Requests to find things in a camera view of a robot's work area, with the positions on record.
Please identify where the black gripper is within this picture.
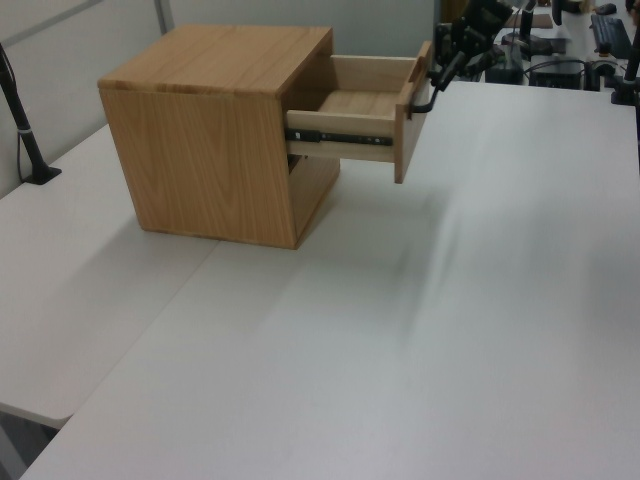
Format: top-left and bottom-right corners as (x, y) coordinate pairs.
(427, 0), (517, 94)

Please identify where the black metal drawer handle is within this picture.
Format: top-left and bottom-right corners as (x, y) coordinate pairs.
(405, 74), (443, 121)

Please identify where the wooden drawer with black handle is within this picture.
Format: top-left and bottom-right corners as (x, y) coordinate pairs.
(285, 39), (434, 185)

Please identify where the black metal drawer slide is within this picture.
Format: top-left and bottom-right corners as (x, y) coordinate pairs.
(285, 128), (395, 149)

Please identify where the wooden two-drawer cabinet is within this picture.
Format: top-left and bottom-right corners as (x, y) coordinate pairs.
(97, 24), (342, 250)

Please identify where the small black device box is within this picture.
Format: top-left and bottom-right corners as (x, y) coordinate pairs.
(485, 63), (524, 85)

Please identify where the black monitor stand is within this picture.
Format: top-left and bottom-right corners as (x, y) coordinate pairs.
(501, 0), (555, 57)

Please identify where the black desktop box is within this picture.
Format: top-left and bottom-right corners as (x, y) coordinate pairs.
(528, 58), (587, 91)

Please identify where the black computer keyboard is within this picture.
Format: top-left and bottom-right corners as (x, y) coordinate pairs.
(589, 13), (634, 54)

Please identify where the black camera stand pole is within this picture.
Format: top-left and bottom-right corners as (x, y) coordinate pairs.
(0, 42), (64, 187)

